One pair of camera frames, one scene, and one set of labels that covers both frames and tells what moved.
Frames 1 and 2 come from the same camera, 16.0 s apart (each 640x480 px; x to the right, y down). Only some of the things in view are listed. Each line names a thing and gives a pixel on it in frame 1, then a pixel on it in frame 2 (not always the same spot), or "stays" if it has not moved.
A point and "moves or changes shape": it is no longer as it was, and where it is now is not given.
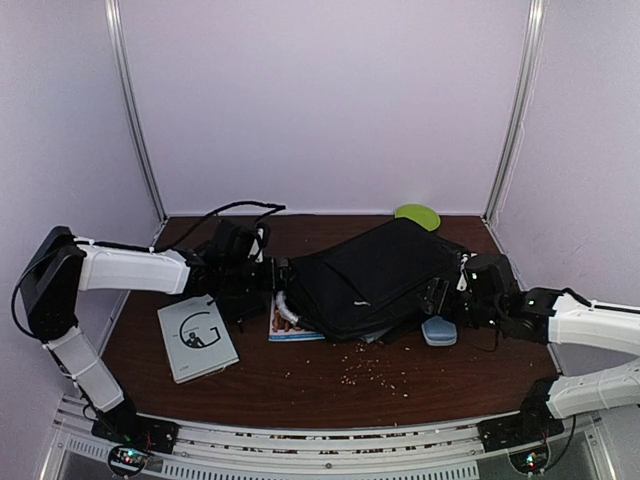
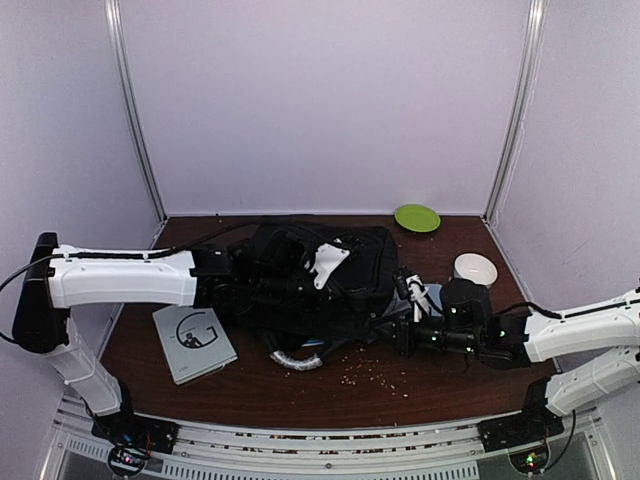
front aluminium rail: [587, 452] stays
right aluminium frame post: [524, 97] stays
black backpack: [367, 287] moves or changes shape
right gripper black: [437, 287] to [402, 341]
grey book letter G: [195, 338] stays
